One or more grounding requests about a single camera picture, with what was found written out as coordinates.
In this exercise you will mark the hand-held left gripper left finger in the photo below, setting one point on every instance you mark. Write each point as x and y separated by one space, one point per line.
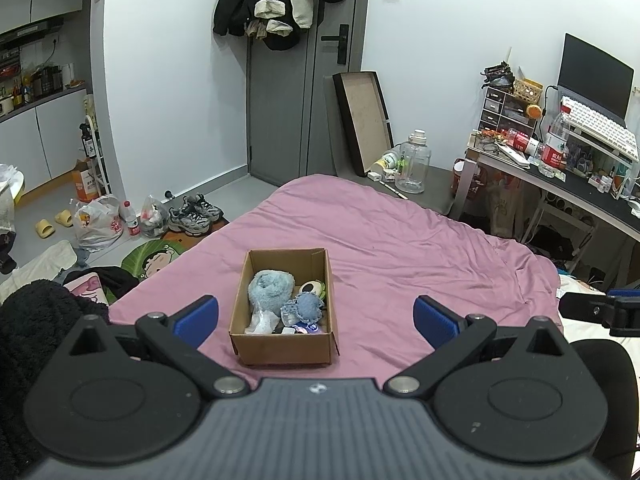
196 319

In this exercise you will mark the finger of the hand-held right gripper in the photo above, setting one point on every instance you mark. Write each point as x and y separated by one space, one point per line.
580 306

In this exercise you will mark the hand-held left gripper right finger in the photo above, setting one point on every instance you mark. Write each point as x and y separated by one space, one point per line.
436 321

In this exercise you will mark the light blue plush toy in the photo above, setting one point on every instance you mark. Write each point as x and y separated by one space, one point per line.
270 287

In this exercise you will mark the brown cardboard box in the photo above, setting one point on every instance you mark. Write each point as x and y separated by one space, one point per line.
280 350

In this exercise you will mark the blue planet snack packet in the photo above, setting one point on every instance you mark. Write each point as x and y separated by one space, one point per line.
307 329

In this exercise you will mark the green cartoon floor mat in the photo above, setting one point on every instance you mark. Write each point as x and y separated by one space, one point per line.
155 260

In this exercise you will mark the pink bedsheet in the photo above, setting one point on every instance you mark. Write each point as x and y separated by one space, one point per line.
400 245

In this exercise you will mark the grey sneaker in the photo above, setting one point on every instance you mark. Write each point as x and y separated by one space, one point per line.
187 221
205 207

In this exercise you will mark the clear plastic bag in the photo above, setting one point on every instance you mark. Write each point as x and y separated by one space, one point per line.
154 215

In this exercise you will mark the pink cartoon cushion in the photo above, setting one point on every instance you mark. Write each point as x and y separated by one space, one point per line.
87 287

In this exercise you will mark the small red label bottle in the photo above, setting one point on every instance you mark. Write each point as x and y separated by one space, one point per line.
131 220

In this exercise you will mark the black desk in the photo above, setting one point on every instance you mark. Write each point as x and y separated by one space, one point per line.
565 187

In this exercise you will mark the beige tote bag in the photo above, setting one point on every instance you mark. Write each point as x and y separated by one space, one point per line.
505 207

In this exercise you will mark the white and red plastic bag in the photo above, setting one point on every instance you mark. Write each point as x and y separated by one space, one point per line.
97 222

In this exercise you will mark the white monitor stand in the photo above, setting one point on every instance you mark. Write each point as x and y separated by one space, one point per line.
625 175

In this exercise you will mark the clear water jug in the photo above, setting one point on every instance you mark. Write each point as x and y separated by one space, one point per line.
411 165

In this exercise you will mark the black fuzzy blanket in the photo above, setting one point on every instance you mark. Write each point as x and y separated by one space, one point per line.
35 320

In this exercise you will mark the red label water bottle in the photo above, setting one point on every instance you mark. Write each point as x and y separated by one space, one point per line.
552 145

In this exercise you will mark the cream towel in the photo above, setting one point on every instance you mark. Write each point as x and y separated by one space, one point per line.
40 270

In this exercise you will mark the yellow slipper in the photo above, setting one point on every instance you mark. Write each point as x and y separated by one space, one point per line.
64 218
45 229

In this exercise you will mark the green label bottle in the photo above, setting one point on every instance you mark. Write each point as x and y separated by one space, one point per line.
385 162

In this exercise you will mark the red drink bottle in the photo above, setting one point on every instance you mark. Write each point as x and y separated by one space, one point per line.
522 141

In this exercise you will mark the orange printed cardboard box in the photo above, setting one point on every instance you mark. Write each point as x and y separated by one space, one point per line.
86 182

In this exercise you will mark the white keyboard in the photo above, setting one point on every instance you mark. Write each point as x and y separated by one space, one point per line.
600 122

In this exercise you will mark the grey drawer organizer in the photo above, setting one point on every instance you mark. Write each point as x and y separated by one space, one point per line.
495 110

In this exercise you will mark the black framed board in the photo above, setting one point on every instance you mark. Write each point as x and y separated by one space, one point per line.
362 120

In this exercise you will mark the woven basket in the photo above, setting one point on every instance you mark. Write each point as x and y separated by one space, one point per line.
527 90

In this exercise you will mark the grey door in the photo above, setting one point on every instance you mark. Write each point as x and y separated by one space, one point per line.
280 110

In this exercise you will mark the black laptop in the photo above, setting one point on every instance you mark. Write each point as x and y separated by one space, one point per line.
595 80

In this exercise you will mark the white lower cabinet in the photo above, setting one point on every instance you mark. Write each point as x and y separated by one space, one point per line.
45 140

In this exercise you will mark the black jacket with cream cuffs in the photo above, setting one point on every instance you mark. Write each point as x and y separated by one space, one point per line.
235 5

